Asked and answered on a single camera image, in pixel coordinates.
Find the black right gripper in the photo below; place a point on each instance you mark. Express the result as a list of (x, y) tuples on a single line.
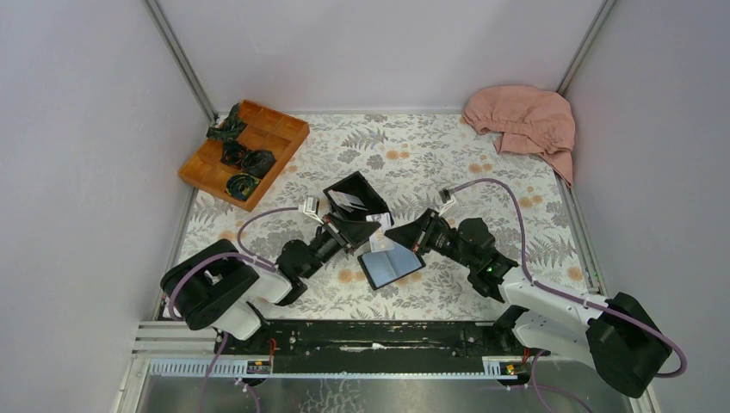
[(417, 234)]

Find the white card stack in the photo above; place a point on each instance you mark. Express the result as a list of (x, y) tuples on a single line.
[(347, 202)]

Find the green patterned rolled sock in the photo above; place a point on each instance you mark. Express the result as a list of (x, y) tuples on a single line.
[(241, 186)]

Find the dark patterned rolled sock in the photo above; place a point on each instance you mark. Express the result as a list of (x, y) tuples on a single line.
[(230, 128)]

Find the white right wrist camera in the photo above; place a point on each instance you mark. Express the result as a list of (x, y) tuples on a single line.
[(449, 202)]

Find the black rolled sock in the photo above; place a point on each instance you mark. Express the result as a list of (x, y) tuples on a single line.
[(257, 163)]

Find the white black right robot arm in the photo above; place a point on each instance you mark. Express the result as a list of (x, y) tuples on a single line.
[(615, 337)]

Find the black plastic card box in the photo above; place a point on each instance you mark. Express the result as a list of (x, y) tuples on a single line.
[(357, 185)]

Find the floral table mat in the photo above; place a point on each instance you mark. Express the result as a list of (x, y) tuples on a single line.
[(408, 159)]

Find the black leather card holder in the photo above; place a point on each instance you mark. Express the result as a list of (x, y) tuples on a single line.
[(387, 262)]

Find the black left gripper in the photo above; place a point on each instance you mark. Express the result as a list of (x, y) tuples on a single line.
[(350, 233)]

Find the orange compartment tray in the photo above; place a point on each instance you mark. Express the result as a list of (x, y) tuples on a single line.
[(267, 129)]

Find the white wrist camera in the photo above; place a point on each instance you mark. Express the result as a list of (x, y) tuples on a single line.
[(449, 202), (310, 208)]

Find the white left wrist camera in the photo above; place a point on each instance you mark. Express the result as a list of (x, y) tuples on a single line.
[(310, 208)]

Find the pink cloth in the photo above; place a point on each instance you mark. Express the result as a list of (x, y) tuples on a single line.
[(532, 121)]

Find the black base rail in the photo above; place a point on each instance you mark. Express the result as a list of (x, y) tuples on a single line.
[(379, 347)]

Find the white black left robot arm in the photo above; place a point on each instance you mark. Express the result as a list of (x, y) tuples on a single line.
[(214, 287)]

